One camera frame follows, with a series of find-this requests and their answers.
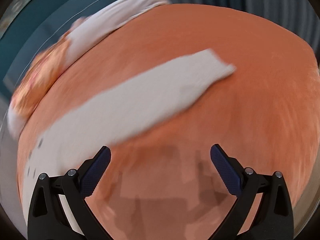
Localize orange floral satin pillow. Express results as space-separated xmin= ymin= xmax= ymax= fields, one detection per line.
xmin=10 ymin=37 xmax=70 ymax=118

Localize white duvet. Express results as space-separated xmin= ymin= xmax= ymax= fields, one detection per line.
xmin=7 ymin=0 xmax=171 ymax=139

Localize teal upholstered headboard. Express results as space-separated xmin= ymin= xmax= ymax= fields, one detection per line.
xmin=1 ymin=0 xmax=115 ymax=100

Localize cream knit sweater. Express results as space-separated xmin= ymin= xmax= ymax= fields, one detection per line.
xmin=22 ymin=49 xmax=236 ymax=216

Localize orange plush bed blanket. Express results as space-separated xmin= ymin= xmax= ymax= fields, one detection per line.
xmin=17 ymin=4 xmax=319 ymax=239

